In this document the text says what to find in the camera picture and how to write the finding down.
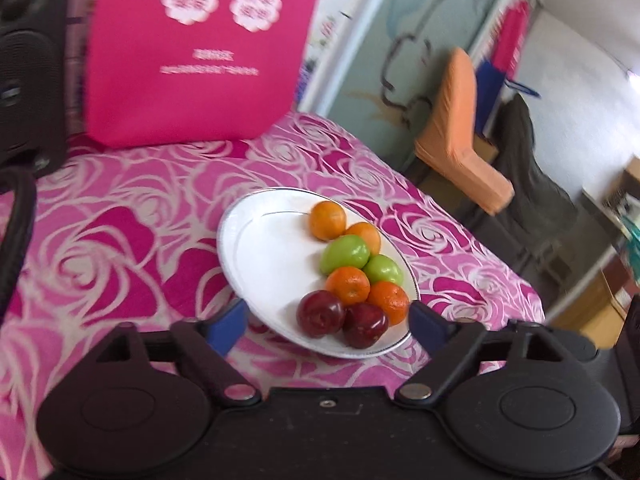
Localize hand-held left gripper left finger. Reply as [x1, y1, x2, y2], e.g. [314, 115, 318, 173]
[95, 299, 262, 407]

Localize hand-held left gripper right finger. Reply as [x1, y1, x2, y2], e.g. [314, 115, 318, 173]
[396, 301, 569, 405]

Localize tangerine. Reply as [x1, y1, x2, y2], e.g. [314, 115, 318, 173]
[367, 281, 411, 327]
[325, 266, 372, 307]

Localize dark red plum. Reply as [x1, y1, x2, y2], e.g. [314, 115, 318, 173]
[296, 290, 347, 339]
[341, 302, 390, 350]

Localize green apple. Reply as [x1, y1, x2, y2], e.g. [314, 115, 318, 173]
[362, 254, 404, 287]
[320, 235, 372, 277]

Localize white plate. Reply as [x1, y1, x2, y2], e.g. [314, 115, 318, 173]
[216, 187, 421, 359]

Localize small smooth orange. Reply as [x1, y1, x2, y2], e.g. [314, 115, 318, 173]
[345, 222, 382, 256]
[308, 200, 347, 242]

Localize light wooden cabinet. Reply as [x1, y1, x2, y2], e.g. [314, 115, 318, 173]
[549, 155, 640, 352]

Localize pink rose tablecloth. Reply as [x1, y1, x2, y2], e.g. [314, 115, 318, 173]
[0, 112, 546, 476]

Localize dark jacket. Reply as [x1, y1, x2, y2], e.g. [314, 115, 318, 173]
[492, 94, 580, 273]

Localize orange chair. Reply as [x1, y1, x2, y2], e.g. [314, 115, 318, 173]
[414, 46, 515, 216]

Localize blue bag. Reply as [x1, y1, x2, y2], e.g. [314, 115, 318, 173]
[474, 59, 542, 137]

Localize pink tote bag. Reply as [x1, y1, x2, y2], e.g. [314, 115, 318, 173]
[84, 0, 328, 150]

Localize cartoon painted glass door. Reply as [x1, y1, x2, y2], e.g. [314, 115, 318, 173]
[300, 0, 538, 171]

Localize pink hanging cloth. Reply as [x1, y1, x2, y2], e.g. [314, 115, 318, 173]
[492, 0, 532, 82]

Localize black speaker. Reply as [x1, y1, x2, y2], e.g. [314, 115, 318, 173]
[0, 0, 70, 178]

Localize black curved strap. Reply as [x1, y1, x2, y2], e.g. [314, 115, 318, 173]
[0, 166, 37, 313]

